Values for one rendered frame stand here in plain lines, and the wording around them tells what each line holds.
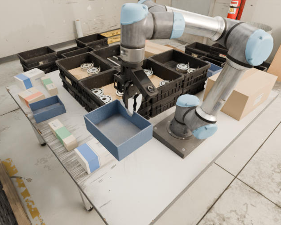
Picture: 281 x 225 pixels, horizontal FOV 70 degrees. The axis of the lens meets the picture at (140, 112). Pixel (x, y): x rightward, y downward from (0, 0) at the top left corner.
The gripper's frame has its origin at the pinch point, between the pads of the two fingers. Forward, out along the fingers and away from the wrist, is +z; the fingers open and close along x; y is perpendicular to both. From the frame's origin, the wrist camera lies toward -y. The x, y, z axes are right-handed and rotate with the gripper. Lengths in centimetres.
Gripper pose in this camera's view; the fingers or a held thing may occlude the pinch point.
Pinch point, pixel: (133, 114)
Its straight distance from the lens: 73.5
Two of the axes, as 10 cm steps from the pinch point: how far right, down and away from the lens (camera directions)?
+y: -6.6, -4.7, 5.9
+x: -7.5, 3.4, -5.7
